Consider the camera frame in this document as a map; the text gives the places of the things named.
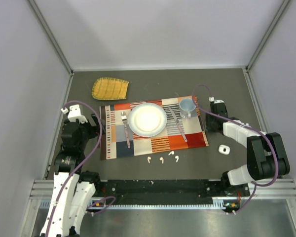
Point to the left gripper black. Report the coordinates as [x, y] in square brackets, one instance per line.
[94, 130]

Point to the silver knife pink handle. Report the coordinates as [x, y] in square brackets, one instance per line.
[178, 124]

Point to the aluminium frame left post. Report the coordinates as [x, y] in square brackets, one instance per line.
[45, 27]

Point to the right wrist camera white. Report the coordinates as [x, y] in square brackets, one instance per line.
[212, 100]

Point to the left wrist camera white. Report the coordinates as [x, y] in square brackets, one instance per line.
[74, 113]

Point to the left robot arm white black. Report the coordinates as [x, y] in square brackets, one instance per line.
[72, 188]

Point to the colourful patchwork placemat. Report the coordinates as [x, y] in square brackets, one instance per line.
[114, 145]

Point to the light blue mug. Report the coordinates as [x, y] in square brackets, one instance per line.
[187, 108]

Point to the aluminium frame front beam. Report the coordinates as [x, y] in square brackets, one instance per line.
[281, 189]

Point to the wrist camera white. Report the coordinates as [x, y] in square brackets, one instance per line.
[212, 100]
[74, 113]

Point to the yellow woven cloth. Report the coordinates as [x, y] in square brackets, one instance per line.
[107, 89]

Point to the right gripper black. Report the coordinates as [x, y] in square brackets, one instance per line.
[208, 127]

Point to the aluminium frame right post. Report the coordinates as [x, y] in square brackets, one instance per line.
[264, 40]

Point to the white round plate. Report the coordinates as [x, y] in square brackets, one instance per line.
[147, 119]

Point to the aluminium frame post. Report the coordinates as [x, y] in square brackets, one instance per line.
[264, 40]
[45, 27]

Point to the silver fork pink handle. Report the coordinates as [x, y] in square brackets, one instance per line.
[124, 120]

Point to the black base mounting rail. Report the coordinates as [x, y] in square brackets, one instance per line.
[168, 192]

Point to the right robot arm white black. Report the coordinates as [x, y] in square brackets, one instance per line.
[266, 154]

